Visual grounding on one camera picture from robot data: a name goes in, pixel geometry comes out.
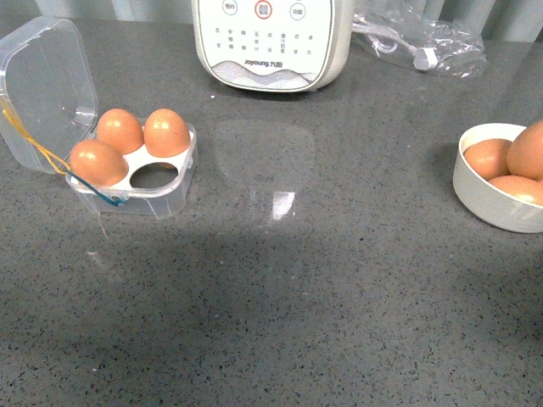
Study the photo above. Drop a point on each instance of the clear plastic egg box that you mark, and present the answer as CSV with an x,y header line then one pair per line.
x,y
49,104

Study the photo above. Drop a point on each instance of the white Joyoung blender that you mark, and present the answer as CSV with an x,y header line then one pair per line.
x,y
273,45

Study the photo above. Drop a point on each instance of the brown egg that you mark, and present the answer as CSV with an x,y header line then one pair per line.
x,y
524,157
98,163
522,188
489,158
166,134
121,130

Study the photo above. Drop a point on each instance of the white round bowl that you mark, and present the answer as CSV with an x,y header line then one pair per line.
x,y
487,202

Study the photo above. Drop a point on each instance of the brown egg in bowl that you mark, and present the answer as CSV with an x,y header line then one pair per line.
x,y
489,158
522,188

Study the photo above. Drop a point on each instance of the clear plastic bag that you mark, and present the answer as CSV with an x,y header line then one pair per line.
x,y
394,32

